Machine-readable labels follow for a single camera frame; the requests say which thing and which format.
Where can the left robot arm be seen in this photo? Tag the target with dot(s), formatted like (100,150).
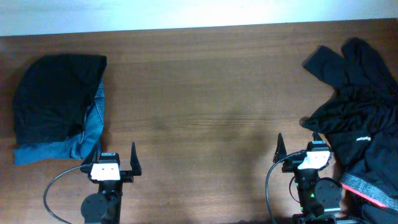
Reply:
(105,205)

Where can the folded blue jeans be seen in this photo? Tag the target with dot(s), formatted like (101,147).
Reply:
(76,147)

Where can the folded black garment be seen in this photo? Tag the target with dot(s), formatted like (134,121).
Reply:
(52,98)

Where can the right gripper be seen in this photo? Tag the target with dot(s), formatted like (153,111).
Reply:
(292,165)

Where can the black shirt with logo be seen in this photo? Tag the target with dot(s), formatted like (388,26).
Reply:
(361,126)

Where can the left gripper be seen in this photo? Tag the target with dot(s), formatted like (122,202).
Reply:
(126,177)

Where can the black leggings red-grey waistband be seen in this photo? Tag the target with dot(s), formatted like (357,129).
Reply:
(359,65)

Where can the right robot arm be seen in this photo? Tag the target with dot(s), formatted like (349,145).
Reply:
(319,198)

